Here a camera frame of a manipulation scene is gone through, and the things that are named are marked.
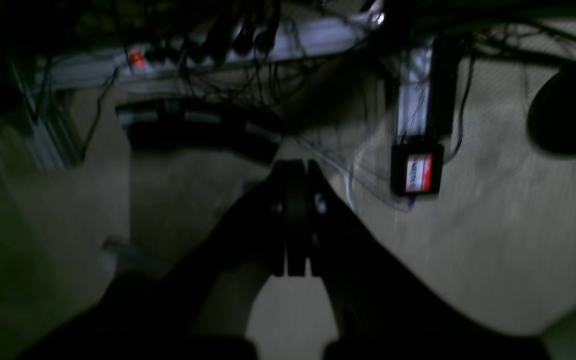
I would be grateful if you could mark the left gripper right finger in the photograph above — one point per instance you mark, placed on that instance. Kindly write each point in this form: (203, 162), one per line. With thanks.
(381, 309)

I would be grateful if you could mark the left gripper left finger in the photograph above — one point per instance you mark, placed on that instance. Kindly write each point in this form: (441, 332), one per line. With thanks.
(200, 309)

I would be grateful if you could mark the black round lamp base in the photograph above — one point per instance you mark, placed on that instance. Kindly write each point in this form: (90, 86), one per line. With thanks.
(551, 119)

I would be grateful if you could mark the white power strip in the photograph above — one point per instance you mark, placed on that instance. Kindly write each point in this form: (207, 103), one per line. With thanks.
(287, 41)

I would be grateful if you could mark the black box red label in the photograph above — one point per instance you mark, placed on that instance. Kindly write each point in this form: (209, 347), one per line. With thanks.
(416, 169)

